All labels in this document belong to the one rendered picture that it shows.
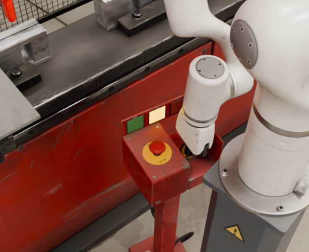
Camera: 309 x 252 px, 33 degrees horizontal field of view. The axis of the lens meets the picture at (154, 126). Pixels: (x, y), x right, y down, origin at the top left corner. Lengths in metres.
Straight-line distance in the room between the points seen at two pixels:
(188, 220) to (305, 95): 1.38
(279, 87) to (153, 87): 0.86
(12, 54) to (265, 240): 0.72
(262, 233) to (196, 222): 1.08
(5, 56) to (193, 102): 0.47
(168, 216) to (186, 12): 0.69
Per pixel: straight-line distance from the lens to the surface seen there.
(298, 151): 0.87
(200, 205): 2.12
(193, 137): 1.23
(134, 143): 1.30
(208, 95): 1.10
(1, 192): 1.44
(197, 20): 1.08
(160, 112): 1.32
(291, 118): 0.80
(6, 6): 1.16
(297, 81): 0.70
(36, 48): 1.34
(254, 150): 0.89
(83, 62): 1.36
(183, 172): 1.28
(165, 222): 1.58
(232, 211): 1.02
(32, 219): 1.62
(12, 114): 1.10
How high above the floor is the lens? 1.82
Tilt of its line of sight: 51 degrees down
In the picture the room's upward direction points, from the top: 2 degrees clockwise
